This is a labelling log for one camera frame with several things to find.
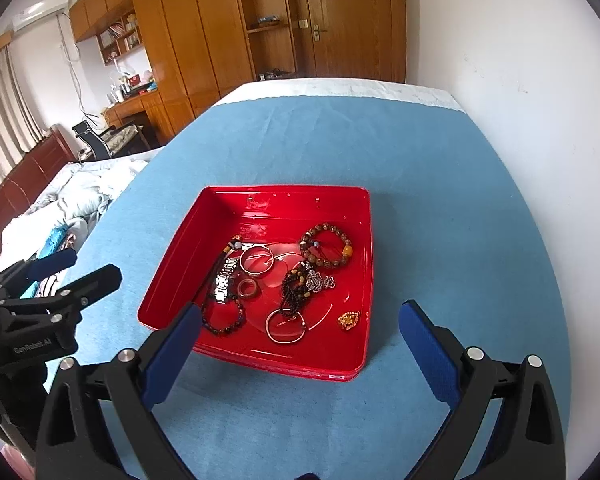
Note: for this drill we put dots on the silver metal watch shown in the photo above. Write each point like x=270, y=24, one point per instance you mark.
x=223, y=282

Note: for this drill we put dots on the black office chair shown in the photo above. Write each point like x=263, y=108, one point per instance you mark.
x=97, y=142

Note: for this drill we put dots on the thin silver bangle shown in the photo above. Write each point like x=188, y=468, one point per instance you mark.
x=269, y=330

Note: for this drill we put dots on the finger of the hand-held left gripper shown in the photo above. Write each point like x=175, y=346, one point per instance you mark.
x=100, y=282
x=55, y=262

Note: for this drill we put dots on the row of books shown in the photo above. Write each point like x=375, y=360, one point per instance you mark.
x=122, y=37

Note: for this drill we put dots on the silver bangle pair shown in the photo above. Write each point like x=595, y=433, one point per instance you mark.
x=241, y=260

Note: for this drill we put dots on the red plastic tray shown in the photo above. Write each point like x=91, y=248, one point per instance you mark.
x=290, y=210

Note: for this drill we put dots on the wooden door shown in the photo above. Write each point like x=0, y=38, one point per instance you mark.
x=355, y=15

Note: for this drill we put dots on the teal cloth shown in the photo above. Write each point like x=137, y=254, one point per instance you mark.
x=52, y=242

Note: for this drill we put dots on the wooden headboard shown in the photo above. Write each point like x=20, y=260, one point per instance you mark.
x=25, y=180

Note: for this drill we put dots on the white air conditioner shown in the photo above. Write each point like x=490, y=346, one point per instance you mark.
x=40, y=10

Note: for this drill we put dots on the beige curtain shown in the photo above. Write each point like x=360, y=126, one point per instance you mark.
x=5, y=120

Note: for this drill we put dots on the wooden wardrobe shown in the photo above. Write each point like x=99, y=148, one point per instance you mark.
x=190, y=35

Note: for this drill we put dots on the blue cloth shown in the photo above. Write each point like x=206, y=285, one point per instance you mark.
x=430, y=185

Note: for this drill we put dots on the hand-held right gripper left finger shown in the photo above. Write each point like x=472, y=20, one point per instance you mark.
x=172, y=355

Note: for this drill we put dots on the white sheet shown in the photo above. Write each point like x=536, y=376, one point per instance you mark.
x=340, y=90

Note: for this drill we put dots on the gold pendant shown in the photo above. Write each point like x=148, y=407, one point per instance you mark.
x=350, y=319

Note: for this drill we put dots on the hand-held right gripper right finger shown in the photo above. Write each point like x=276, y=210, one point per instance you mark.
x=427, y=355

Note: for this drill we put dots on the wooden desk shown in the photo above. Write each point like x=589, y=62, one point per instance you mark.
x=140, y=115

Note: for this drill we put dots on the white bedding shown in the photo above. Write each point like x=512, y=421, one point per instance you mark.
x=90, y=190

